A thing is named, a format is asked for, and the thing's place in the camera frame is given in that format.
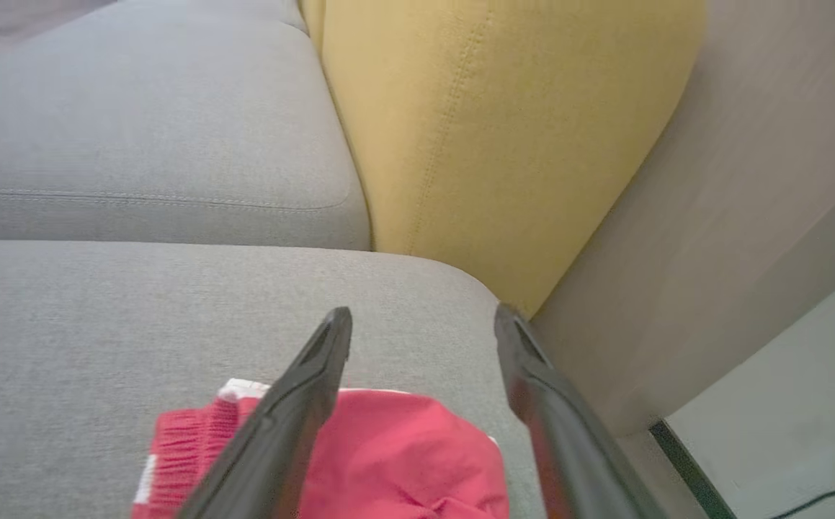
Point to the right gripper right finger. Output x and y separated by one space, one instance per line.
568 432

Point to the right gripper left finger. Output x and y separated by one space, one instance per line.
280 432

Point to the red shorts with white stripes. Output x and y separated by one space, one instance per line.
403 461

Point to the dark baseboard strip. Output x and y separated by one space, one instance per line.
691 468

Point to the large grey sofa seat cushion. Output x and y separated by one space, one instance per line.
100 339

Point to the yellow sofa cushion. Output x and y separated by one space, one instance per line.
503 122

